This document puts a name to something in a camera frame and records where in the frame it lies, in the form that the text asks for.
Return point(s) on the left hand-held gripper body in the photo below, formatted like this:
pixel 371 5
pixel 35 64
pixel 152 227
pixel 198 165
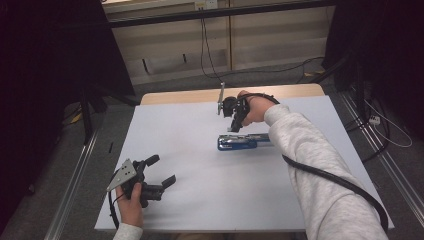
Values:
pixel 141 190

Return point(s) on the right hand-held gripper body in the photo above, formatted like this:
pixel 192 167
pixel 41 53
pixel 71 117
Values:
pixel 233 106

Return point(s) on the blue stapler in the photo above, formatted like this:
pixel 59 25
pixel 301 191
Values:
pixel 238 142

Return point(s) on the person's left hand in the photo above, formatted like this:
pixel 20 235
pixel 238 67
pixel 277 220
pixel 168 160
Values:
pixel 130 208

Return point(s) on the person's right hand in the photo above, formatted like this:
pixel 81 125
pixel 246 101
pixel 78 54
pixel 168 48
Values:
pixel 258 108

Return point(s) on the white table cover sheet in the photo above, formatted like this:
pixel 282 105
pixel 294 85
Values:
pixel 206 186

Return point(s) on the black metal stand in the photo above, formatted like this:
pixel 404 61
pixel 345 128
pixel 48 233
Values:
pixel 90 113

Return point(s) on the black horizontal bar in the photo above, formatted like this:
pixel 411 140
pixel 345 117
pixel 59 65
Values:
pixel 216 14

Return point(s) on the black curtain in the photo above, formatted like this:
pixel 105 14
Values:
pixel 383 56
pixel 50 100

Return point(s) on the white power strip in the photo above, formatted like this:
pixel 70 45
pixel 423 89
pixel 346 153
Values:
pixel 375 120

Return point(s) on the aluminium floor rail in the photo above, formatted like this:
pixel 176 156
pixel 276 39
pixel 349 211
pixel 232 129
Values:
pixel 71 186
pixel 383 153

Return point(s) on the white wall socket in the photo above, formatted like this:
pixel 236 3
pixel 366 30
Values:
pixel 206 4

